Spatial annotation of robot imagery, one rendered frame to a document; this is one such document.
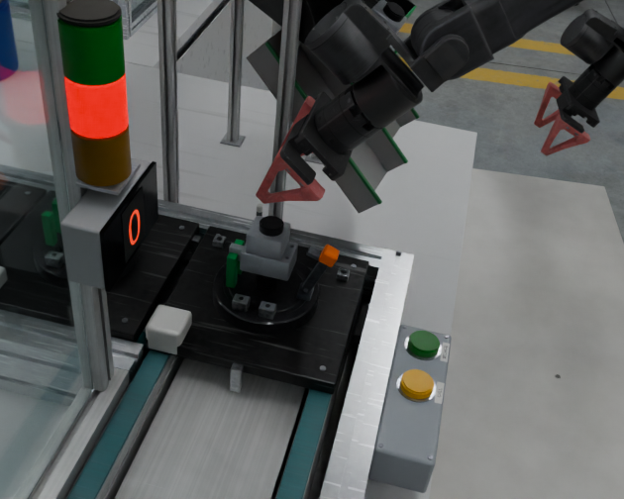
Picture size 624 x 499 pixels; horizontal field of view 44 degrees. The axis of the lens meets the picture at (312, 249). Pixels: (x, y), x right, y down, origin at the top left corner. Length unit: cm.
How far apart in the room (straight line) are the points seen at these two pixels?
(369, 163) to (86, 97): 65
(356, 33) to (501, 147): 266
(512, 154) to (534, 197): 186
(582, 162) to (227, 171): 225
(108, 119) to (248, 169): 80
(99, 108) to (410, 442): 50
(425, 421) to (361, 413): 8
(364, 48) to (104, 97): 26
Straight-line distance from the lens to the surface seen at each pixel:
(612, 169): 349
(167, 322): 96
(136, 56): 185
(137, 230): 77
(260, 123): 160
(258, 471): 92
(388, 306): 106
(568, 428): 112
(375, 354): 100
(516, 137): 352
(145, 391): 95
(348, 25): 78
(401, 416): 93
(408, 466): 91
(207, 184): 141
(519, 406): 112
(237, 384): 96
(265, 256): 95
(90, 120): 68
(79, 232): 71
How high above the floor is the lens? 167
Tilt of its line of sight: 39 degrees down
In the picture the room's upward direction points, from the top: 7 degrees clockwise
